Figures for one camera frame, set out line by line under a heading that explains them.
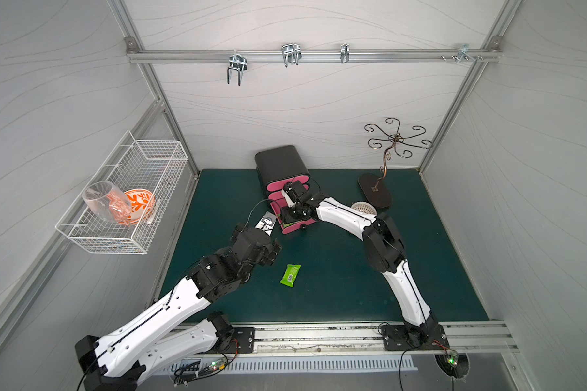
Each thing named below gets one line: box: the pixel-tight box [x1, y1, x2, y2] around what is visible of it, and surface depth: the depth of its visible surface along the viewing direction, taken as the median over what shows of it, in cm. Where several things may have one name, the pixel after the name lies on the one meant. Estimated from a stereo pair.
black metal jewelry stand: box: [357, 117, 433, 208], surface depth 100 cm
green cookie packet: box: [279, 263, 302, 288], surface depth 87 cm
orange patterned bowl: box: [123, 188, 156, 225], surface depth 68 cm
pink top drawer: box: [266, 175, 309, 192], surface depth 96 cm
